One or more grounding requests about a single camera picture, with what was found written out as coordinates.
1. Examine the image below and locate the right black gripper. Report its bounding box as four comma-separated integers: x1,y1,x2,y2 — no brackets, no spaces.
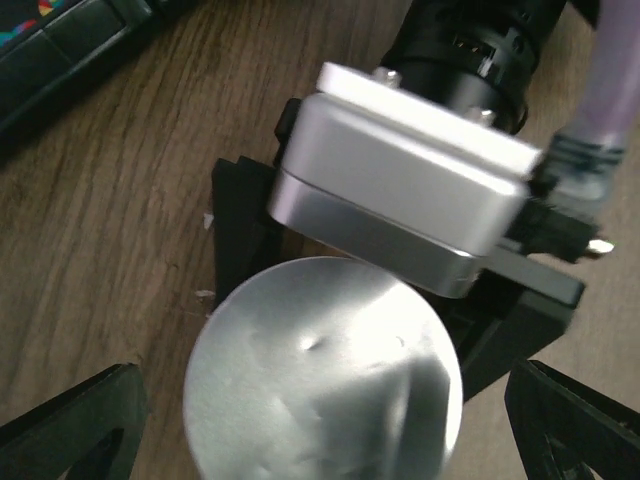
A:
275,98,597,400

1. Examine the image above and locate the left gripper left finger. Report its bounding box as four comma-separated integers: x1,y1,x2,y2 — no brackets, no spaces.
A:
1,363,148,479

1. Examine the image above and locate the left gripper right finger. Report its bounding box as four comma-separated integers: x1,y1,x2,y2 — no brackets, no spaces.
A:
504,360,639,479

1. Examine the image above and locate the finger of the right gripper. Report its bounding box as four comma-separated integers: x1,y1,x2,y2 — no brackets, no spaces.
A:
211,156,284,306

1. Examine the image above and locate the white round lid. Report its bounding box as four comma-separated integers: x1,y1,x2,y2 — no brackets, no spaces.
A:
183,257,463,479

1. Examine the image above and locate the black three-compartment candy bin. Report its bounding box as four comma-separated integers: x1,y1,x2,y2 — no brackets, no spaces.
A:
1,1,195,163

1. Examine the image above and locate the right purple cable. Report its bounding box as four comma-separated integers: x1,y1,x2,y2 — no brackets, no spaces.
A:
544,0,640,211

